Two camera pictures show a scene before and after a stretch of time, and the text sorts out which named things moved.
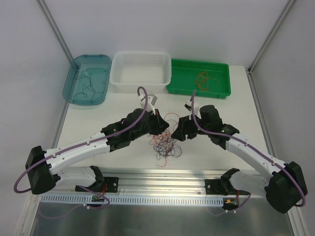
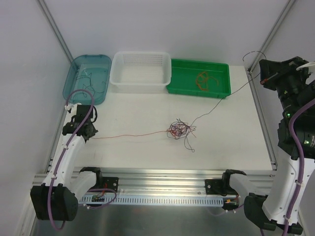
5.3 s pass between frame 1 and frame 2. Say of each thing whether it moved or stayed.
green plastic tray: stayed
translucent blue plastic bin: stayed
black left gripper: moved
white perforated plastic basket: stayed
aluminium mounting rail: stayed
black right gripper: moved
